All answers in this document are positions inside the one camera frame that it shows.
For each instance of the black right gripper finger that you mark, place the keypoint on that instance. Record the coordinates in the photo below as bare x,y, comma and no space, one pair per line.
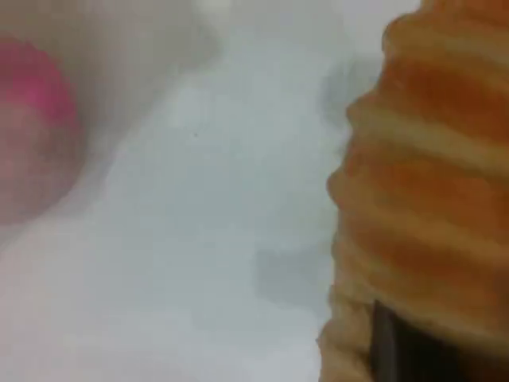
387,350

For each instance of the long ridged golden bread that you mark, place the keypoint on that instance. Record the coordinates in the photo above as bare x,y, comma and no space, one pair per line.
429,159

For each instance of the pink peach with green leaf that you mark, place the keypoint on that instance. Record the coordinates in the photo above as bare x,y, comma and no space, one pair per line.
32,131

